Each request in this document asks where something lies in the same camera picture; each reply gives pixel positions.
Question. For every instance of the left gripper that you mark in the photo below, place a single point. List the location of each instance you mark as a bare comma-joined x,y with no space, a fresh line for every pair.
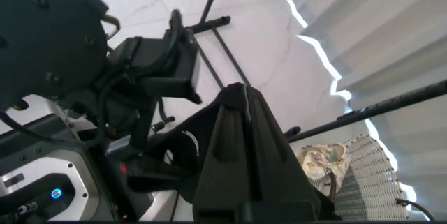
118,112

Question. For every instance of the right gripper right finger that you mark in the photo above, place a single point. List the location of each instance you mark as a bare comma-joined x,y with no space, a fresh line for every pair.
279,182

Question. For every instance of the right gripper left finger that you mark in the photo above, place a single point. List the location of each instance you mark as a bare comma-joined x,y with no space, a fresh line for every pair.
223,175

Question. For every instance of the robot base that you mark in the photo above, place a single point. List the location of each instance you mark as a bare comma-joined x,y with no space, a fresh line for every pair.
35,168

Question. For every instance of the white laundry basket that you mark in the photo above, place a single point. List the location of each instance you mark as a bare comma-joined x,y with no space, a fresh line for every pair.
370,182

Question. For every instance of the black clothes rack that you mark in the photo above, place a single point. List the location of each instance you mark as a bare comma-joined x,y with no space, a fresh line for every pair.
384,107

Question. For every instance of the cream printed garment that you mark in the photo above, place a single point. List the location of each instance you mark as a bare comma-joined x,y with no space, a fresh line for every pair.
321,161

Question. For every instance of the white curtain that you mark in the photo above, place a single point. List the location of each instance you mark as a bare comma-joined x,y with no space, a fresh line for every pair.
384,25

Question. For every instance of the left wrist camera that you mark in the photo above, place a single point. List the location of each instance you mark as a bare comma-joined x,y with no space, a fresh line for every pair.
167,74

